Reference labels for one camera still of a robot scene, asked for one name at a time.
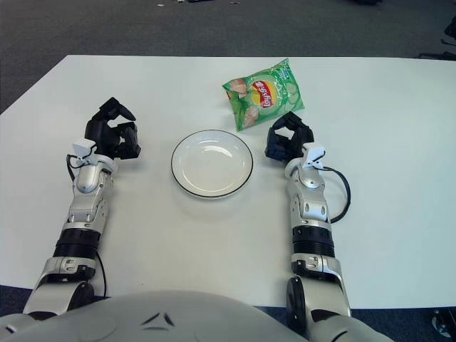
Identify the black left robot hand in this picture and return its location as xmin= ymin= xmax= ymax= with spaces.
xmin=84 ymin=96 xmax=143 ymax=161

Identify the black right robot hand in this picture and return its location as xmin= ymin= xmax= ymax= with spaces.
xmin=264 ymin=110 xmax=315 ymax=162

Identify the green potato chips bag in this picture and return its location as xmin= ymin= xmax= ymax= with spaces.
xmin=222 ymin=58 xmax=306 ymax=132

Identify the white plate with black rim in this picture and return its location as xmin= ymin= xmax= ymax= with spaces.
xmin=170 ymin=129 xmax=254 ymax=197

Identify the white box on left wrist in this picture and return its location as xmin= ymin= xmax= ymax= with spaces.
xmin=71 ymin=140 xmax=96 ymax=167

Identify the white box on wrist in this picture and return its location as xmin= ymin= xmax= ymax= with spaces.
xmin=71 ymin=140 xmax=96 ymax=167
xmin=301 ymin=142 xmax=326 ymax=169

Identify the white box on right wrist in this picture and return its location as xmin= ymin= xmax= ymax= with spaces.
xmin=301 ymin=142 xmax=326 ymax=169

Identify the black office chair base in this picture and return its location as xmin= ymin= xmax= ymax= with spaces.
xmin=418 ymin=17 xmax=456 ymax=61

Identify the grey robot torso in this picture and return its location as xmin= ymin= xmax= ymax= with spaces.
xmin=0 ymin=290 xmax=393 ymax=342

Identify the grey caster wheel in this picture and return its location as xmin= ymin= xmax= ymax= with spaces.
xmin=431 ymin=309 xmax=456 ymax=338

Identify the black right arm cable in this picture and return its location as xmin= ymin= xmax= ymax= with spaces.
xmin=322 ymin=166 xmax=352 ymax=224

